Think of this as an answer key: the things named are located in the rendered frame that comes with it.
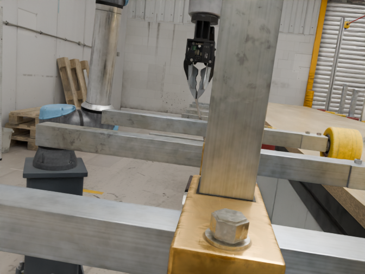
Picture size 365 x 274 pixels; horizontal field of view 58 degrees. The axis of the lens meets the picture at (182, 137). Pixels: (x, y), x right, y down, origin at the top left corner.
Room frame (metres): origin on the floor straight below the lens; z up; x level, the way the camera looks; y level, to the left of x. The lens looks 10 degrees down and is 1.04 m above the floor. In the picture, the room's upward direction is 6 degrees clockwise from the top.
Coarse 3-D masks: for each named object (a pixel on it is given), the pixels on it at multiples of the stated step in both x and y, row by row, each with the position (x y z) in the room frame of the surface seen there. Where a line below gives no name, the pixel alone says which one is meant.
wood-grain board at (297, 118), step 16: (272, 112) 2.05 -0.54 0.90; (288, 112) 2.23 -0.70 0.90; (304, 112) 2.43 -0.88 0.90; (320, 112) 2.67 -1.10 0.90; (288, 128) 1.25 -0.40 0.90; (304, 128) 1.31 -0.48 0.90; (320, 128) 1.38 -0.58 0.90; (352, 128) 1.54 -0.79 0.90; (336, 192) 0.52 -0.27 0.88; (352, 192) 0.48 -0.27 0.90; (352, 208) 0.46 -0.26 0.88
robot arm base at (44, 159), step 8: (40, 152) 1.36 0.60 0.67; (48, 152) 1.36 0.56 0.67; (56, 152) 1.36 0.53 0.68; (64, 152) 1.38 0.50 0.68; (72, 152) 1.42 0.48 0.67; (40, 160) 1.36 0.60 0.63; (48, 160) 1.34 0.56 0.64; (56, 160) 1.35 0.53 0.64; (64, 160) 1.37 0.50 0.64; (72, 160) 1.41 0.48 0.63; (40, 168) 1.34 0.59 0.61; (48, 168) 1.34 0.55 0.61; (56, 168) 1.35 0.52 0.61; (64, 168) 1.36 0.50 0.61; (72, 168) 1.40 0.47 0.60
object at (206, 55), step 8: (192, 16) 0.88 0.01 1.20; (200, 16) 0.85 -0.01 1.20; (208, 16) 0.85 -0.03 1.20; (200, 24) 0.87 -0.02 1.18; (208, 24) 0.87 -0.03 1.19; (216, 24) 0.90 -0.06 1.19; (200, 32) 0.87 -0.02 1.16; (208, 32) 0.86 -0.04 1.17; (192, 40) 0.85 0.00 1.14; (200, 40) 0.85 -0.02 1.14; (208, 40) 0.85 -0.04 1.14; (192, 48) 0.87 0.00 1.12; (200, 48) 0.86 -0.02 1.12; (208, 48) 0.85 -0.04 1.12; (192, 56) 0.85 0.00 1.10; (200, 56) 0.86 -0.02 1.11; (208, 56) 0.85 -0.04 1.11
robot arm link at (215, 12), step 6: (192, 0) 0.87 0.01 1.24; (198, 0) 0.86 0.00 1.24; (204, 0) 0.85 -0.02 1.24; (210, 0) 0.85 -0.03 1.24; (216, 0) 0.86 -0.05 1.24; (192, 6) 0.87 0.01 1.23; (198, 6) 0.86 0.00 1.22; (204, 6) 0.85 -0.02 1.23; (210, 6) 0.85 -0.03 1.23; (216, 6) 0.86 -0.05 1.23; (192, 12) 0.87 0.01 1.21; (198, 12) 0.86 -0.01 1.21; (204, 12) 0.85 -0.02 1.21; (210, 12) 0.85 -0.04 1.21; (216, 12) 0.86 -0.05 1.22
